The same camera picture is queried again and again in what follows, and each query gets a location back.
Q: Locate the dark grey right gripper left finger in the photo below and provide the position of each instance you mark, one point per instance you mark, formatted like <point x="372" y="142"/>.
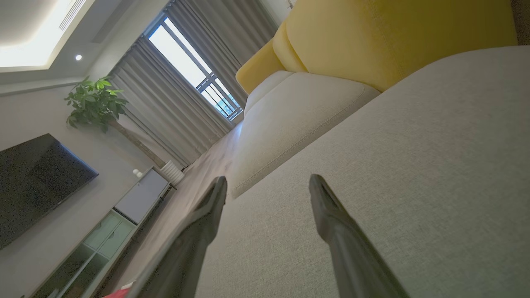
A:
<point x="194" y="248"/>

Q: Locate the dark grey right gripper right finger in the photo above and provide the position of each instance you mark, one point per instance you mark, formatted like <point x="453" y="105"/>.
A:
<point x="352" y="256"/>

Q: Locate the red shirt with white sleeves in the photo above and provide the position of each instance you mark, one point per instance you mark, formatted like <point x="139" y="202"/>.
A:
<point x="118" y="293"/>

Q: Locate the grey television cabinet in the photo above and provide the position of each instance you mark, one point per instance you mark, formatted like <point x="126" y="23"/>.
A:
<point x="140" y="198"/>

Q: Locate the white ribbed plant pot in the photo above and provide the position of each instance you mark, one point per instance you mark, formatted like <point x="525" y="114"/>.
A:
<point x="173" y="171"/>

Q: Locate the large grey fabric ottoman seat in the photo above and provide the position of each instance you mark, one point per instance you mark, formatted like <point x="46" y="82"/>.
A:
<point x="414" y="186"/>

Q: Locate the small white figurine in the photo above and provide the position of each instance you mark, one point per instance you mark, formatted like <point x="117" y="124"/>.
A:
<point x="137" y="173"/>

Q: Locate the grey pleated curtain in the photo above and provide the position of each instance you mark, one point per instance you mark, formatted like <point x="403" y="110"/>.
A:
<point x="165" y="111"/>
<point x="227" y="37"/>

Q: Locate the grey sofa seat cushion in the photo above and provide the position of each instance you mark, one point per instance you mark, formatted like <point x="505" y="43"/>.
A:
<point x="298" y="120"/>
<point x="267" y="85"/>

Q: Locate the black flat screen television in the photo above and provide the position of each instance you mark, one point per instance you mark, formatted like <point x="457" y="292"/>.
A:
<point x="37" y="186"/>

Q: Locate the green leafy indoor tree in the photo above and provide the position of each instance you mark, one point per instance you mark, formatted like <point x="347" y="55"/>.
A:
<point x="95" y="103"/>

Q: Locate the window with balcony railing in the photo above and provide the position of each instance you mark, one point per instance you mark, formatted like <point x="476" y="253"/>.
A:
<point x="178" y="56"/>

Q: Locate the wide yellow sofa backrest cushion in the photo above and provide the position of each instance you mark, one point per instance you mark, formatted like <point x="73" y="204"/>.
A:
<point x="393" y="37"/>

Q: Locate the white linear ceiling air vent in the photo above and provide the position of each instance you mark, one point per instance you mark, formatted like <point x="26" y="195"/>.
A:
<point x="71" y="14"/>

